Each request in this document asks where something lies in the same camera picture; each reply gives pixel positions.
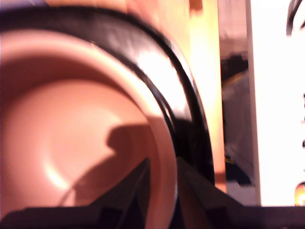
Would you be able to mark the dark rice cooker pot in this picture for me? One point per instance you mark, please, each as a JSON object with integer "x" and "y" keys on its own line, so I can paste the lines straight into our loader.
{"x": 59, "y": 119}

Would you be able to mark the black Philips rice cooker body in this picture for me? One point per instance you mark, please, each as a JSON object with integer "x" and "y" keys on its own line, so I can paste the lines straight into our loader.
{"x": 152, "y": 55}

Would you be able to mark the white Porlex carton box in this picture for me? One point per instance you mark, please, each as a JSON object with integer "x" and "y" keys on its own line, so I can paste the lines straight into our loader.
{"x": 278, "y": 107}

